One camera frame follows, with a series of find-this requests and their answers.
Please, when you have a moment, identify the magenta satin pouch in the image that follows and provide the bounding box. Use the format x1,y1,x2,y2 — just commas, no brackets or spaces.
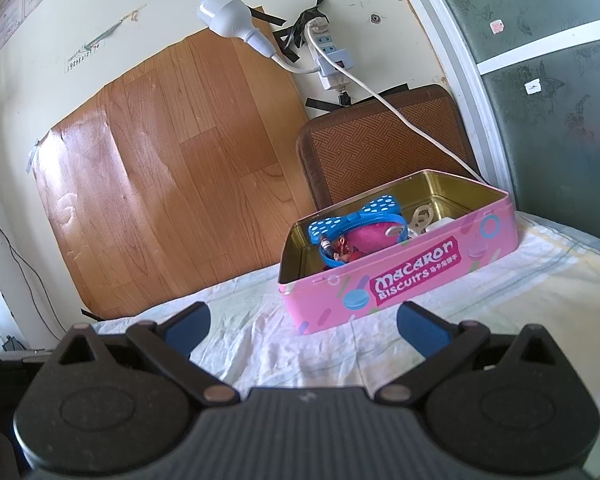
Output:
332,222,403,263

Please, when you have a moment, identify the thin dark wall wire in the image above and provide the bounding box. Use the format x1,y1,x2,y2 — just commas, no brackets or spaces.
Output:
0,184,69,340

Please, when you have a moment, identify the brown woven cushion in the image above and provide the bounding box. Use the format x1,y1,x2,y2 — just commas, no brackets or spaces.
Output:
296,84,478,209

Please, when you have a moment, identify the pink macaron biscuit tin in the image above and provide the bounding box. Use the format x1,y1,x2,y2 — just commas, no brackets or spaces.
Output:
278,169,518,335

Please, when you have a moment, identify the green frosted glass door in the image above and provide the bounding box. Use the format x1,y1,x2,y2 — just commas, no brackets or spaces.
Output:
445,0,600,238

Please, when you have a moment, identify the white power cable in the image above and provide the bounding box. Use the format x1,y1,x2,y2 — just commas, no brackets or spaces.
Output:
304,27,487,183

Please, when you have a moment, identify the white light bulb lamp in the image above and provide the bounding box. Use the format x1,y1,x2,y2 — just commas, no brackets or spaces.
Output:
197,0,275,58

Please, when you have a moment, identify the silver metal hair clip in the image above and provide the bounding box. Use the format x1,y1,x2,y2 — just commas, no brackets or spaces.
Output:
407,204,434,237

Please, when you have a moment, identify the blue polka-dot bow headband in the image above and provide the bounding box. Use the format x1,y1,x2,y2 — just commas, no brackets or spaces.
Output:
308,194,408,268

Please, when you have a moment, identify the white power strip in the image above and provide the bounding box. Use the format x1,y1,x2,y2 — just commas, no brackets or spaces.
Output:
304,18,354,93

